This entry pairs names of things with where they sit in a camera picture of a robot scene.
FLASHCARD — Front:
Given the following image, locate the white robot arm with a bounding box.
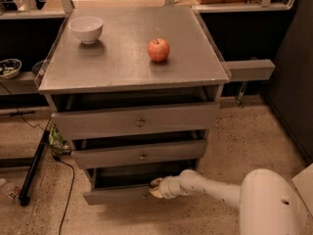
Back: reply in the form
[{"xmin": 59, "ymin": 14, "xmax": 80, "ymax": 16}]
[{"xmin": 150, "ymin": 168, "xmax": 307, "ymax": 235}]

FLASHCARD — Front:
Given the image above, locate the red apple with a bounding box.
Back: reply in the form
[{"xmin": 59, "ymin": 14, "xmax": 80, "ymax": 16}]
[{"xmin": 148, "ymin": 38, "xmax": 170, "ymax": 63}]

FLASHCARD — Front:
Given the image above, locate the black floor cable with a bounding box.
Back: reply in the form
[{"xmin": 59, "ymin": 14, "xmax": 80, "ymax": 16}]
[{"xmin": 52, "ymin": 154, "xmax": 76, "ymax": 235}]

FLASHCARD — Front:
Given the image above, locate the grey drawer cabinet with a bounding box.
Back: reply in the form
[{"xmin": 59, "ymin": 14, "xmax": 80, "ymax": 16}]
[{"xmin": 37, "ymin": 5, "xmax": 231, "ymax": 192}]

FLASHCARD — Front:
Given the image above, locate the white floor panel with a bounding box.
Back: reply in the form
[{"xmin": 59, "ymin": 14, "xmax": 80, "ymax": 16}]
[{"xmin": 292, "ymin": 164, "xmax": 313, "ymax": 216}]

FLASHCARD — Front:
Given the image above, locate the clear plastic bottle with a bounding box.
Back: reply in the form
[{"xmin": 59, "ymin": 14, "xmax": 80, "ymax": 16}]
[{"xmin": 0, "ymin": 178, "xmax": 21, "ymax": 201}]

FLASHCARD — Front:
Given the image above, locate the grey left shelf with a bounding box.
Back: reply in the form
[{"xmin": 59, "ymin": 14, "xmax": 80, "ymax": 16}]
[{"xmin": 0, "ymin": 71, "xmax": 38, "ymax": 96}]

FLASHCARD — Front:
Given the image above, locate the grey side shelf block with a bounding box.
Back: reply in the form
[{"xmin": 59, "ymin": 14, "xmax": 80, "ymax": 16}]
[{"xmin": 226, "ymin": 60, "xmax": 275, "ymax": 82}]

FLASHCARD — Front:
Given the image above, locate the black tripod leg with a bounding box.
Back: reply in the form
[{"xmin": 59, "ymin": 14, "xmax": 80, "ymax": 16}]
[{"xmin": 19, "ymin": 130, "xmax": 49, "ymax": 207}]

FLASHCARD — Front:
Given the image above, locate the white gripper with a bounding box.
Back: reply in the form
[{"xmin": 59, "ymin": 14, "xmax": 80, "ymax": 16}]
[{"xmin": 150, "ymin": 176, "xmax": 184, "ymax": 199}]

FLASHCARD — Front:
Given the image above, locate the green snack bag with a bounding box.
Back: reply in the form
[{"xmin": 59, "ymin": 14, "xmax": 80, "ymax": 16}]
[{"xmin": 48, "ymin": 125, "xmax": 71, "ymax": 155}]

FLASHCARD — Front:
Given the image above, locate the grey drawer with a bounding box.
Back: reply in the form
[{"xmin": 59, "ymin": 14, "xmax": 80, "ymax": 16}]
[
  {"xmin": 72, "ymin": 140, "xmax": 207, "ymax": 168},
  {"xmin": 83, "ymin": 159, "xmax": 198, "ymax": 205},
  {"xmin": 52, "ymin": 102, "xmax": 219, "ymax": 140}
]

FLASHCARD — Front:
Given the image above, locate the white ceramic bowl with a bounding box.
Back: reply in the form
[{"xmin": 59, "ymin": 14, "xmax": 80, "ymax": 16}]
[{"xmin": 68, "ymin": 16, "xmax": 103, "ymax": 44}]

